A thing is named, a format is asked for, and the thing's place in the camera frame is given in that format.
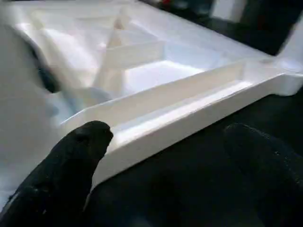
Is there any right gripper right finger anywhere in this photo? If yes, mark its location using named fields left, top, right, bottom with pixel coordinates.
left=223, top=122, right=303, bottom=227

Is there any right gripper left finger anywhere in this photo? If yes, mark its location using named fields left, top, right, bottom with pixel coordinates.
left=0, top=120, right=114, bottom=227

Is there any white glass door cabinet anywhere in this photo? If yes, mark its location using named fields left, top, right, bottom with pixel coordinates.
left=210, top=0, right=244, bottom=21

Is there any white plastic table top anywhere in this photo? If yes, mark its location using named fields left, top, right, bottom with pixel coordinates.
left=0, top=0, right=303, bottom=190

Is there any black work mat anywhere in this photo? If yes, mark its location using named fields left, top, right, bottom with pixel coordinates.
left=78, top=0, right=303, bottom=227

